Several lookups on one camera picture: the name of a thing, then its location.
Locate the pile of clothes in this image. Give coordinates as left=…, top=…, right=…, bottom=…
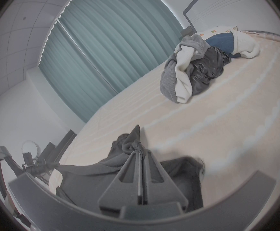
left=160, top=30, right=261, bottom=104

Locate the grey bedside table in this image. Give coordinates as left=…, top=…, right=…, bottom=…
left=178, top=26, right=198, bottom=39

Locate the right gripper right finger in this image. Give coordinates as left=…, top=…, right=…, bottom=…
left=141, top=150, right=188, bottom=213

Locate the white printed pillow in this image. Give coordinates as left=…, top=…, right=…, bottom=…
left=194, top=25, right=238, bottom=37

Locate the bed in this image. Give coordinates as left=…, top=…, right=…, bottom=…
left=48, top=0, right=280, bottom=211

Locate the black chest of drawers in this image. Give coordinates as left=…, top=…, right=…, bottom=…
left=37, top=129, right=78, bottom=163

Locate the blue-green curtain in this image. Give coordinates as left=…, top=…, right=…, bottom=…
left=38, top=23, right=121, bottom=124
left=58, top=0, right=186, bottom=96

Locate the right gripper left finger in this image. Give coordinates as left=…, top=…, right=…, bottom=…
left=99, top=151, right=141, bottom=213

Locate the black T-shirt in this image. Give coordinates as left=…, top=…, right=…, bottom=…
left=56, top=125, right=205, bottom=207

